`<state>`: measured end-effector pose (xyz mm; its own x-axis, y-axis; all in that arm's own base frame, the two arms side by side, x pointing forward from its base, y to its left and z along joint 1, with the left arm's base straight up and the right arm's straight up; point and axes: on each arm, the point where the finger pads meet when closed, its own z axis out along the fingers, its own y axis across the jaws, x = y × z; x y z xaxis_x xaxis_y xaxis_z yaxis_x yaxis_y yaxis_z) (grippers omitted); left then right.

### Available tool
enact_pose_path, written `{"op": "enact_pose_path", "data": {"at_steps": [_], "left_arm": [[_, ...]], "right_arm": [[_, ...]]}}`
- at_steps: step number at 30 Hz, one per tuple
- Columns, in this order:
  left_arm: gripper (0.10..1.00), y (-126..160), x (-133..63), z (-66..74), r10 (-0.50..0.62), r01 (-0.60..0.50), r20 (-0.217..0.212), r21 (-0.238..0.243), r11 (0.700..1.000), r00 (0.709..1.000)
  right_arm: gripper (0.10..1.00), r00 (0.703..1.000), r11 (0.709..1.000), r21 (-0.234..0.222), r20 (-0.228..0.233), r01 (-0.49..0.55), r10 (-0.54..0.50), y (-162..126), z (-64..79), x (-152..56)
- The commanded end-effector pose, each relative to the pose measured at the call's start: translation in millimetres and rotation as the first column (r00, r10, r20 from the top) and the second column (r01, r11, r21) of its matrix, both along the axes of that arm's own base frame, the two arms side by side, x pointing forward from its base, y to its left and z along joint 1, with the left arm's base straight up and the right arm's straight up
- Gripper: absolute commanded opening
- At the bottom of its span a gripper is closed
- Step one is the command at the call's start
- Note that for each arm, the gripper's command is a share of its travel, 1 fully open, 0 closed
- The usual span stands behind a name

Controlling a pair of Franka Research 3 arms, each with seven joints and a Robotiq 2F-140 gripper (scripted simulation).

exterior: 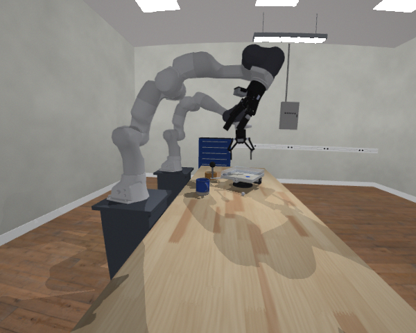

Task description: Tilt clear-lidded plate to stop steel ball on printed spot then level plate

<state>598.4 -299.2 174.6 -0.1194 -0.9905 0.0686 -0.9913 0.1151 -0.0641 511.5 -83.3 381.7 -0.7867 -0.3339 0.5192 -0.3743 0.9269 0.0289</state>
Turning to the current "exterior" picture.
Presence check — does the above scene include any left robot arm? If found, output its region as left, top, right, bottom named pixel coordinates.
left=159, top=92, right=246, bottom=172

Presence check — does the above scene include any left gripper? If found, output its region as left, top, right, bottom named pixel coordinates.
left=227, top=129, right=254, bottom=160

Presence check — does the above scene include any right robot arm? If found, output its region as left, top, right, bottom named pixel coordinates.
left=107, top=44, right=285, bottom=204

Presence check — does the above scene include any brown tape roll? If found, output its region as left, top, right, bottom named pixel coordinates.
left=205, top=171, right=217, bottom=180

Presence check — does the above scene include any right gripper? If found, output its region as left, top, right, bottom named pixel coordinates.
left=223, top=80, right=266, bottom=132

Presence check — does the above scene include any blue mug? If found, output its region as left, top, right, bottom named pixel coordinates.
left=196, top=178, right=209, bottom=196

